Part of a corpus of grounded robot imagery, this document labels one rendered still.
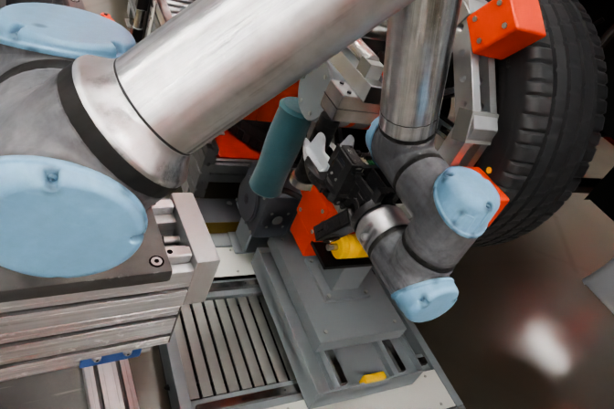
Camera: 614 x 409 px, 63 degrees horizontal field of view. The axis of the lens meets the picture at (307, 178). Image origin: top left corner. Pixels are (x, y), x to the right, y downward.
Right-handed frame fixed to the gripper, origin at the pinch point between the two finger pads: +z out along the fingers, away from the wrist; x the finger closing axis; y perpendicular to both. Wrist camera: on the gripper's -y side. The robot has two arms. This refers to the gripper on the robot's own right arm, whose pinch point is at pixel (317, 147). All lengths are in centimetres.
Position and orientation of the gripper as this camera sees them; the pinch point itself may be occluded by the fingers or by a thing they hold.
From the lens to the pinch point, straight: 85.9
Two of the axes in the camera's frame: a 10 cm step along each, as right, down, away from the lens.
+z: -3.8, -6.5, 6.6
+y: 3.5, -7.6, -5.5
